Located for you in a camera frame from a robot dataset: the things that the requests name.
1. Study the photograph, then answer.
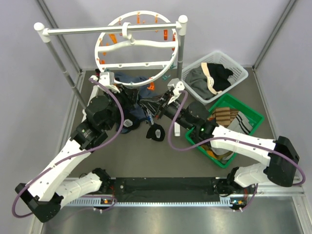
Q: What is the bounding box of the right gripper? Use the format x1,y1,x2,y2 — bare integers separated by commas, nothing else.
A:
141,91,193,131

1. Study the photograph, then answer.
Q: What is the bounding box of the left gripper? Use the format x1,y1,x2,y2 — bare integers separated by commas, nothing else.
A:
103,83,139,131

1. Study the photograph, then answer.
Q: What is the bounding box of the black grip sock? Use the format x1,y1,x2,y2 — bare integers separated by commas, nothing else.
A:
140,104,166,142
120,113,141,134

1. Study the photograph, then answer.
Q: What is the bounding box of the white round clip hanger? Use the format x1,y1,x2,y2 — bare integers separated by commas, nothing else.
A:
98,15,177,77

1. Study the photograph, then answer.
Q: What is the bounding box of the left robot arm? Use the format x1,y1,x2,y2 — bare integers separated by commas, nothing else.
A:
11,85,141,223

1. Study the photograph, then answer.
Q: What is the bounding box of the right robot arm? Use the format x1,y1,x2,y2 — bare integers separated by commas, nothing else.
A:
139,91,306,193

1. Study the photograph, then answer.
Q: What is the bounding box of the pile of socks in bin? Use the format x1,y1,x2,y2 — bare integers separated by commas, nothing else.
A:
201,107,253,161

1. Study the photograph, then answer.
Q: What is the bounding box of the blue cloth on floor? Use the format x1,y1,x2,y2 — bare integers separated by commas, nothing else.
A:
115,72,157,134

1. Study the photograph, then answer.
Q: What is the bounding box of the orange clothespin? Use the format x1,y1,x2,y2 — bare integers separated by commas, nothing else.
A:
147,82,155,91

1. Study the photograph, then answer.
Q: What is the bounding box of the teal clothespin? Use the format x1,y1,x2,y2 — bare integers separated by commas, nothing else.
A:
162,75,170,81

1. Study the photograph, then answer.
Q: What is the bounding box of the grey cloth in basket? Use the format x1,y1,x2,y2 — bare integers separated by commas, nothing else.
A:
185,67,214,100

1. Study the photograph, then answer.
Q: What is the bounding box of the black cloth in basket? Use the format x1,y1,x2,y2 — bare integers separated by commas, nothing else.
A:
207,63,233,92

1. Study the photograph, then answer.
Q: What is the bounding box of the white plastic laundry basket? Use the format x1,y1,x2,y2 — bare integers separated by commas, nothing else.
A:
181,51,248,105

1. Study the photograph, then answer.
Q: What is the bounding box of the green plastic bin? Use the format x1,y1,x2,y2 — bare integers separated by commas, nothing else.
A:
197,94,265,168

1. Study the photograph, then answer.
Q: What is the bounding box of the white metal drying rack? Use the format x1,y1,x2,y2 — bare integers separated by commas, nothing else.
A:
34,11,188,108

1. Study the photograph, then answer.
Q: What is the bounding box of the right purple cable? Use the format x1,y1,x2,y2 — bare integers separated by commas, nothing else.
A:
168,90,307,213

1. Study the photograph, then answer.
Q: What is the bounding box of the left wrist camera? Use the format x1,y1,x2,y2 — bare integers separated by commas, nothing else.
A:
89,72,120,94

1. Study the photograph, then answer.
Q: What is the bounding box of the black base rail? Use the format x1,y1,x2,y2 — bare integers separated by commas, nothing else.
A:
111,177,234,195

